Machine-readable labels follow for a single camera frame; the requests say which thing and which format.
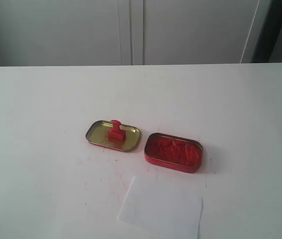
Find gold tin lid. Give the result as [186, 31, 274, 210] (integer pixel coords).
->
[86, 120, 141, 152]

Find red rubber stamp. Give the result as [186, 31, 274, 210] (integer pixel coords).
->
[107, 120, 126, 141]

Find dark metal post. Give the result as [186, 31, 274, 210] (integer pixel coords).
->
[251, 0, 282, 63]

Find white paper sheet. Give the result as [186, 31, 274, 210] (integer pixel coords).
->
[117, 176, 203, 239]

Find white cabinet doors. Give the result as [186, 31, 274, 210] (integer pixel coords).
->
[0, 0, 270, 66]

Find red ink pad tin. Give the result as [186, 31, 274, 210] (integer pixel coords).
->
[144, 132, 203, 173]

